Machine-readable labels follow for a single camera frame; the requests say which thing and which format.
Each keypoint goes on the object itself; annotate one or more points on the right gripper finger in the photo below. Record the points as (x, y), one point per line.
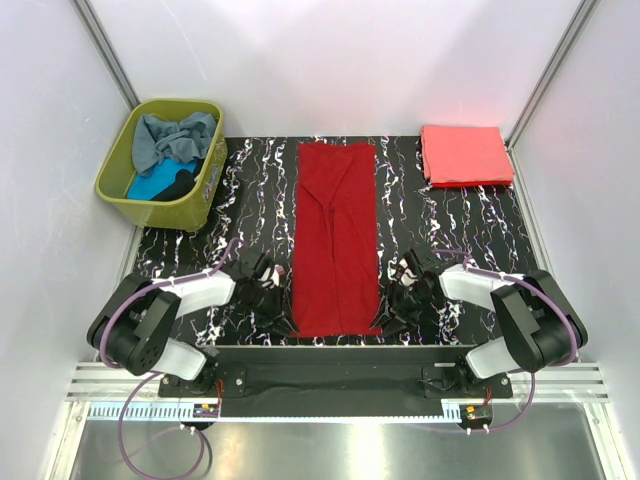
(396, 326)
(385, 314)

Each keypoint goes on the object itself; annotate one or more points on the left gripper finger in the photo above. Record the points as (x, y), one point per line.
(287, 316)
(284, 327)

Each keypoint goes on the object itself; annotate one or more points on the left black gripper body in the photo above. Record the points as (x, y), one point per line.
(266, 303)

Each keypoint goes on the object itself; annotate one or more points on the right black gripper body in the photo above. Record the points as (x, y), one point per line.
(406, 301)

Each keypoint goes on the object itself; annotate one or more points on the red t shirt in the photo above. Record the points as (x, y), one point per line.
(335, 263)

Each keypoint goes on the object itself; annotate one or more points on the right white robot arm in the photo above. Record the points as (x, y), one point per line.
(539, 326)

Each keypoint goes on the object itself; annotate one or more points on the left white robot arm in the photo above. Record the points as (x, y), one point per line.
(133, 329)

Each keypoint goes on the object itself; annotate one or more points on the black t shirt in bin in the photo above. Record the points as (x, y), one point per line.
(184, 182)

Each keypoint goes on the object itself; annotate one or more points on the folded coral t shirt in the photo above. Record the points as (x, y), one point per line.
(464, 154)

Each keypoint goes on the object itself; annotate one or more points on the olive green plastic bin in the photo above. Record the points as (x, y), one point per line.
(117, 173)

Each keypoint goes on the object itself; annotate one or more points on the blue t shirt in bin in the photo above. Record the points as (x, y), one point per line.
(161, 176)

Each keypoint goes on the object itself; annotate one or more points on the grey t shirt in bin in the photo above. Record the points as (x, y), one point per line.
(183, 141)

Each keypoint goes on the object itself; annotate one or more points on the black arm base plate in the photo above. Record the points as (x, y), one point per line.
(307, 383)

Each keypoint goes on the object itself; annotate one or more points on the slotted white cable duct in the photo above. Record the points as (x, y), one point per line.
(153, 411)

